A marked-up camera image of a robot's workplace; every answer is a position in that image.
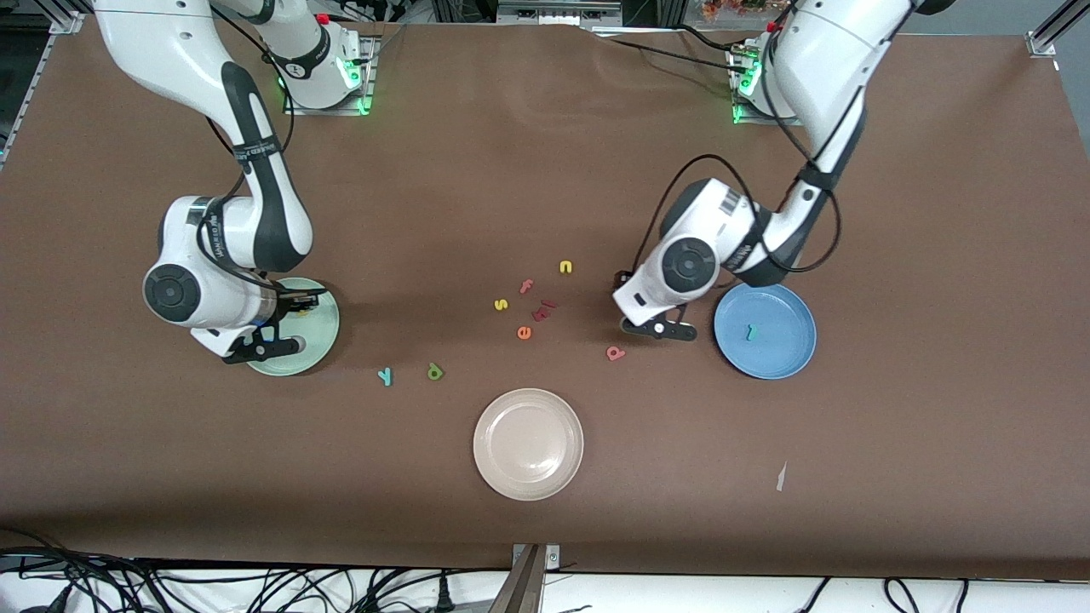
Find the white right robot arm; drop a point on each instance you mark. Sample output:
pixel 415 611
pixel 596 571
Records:
pixel 170 51

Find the perforated aluminium side rail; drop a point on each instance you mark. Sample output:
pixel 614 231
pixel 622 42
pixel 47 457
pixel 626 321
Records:
pixel 36 81

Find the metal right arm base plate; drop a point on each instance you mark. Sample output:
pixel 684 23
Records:
pixel 368 85

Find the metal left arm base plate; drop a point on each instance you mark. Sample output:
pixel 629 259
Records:
pixel 742 117

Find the aluminium corner rail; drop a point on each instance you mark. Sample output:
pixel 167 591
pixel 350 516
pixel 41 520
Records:
pixel 1041 42

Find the orange dried flowers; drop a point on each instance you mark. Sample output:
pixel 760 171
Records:
pixel 732 7

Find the light green plate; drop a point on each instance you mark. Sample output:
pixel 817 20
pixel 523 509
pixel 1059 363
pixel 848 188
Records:
pixel 319 340

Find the metal table clamp bracket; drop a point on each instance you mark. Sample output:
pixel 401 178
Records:
pixel 532 587

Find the pink foam letter p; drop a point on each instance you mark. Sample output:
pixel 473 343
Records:
pixel 610 354

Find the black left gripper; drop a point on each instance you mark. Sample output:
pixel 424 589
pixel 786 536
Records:
pixel 617 278

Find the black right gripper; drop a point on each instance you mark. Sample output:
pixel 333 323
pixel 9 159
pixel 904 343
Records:
pixel 289 304

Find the aluminium frame structure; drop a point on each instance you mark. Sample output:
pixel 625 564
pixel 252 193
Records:
pixel 656 8

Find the blue plate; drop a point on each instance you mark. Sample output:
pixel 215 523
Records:
pixel 783 340

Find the brown table cover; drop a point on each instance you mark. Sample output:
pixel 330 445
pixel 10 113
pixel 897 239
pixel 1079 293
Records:
pixel 545 170

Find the white paper scrap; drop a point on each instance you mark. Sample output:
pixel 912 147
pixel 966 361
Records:
pixel 781 477

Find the black power plug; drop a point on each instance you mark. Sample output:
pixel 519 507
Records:
pixel 443 596

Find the grey metal device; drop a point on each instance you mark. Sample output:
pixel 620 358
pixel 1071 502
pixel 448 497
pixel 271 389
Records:
pixel 558 12

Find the beige plate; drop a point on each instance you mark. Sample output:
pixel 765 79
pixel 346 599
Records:
pixel 528 443

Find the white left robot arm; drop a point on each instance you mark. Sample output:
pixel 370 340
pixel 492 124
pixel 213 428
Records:
pixel 826 60

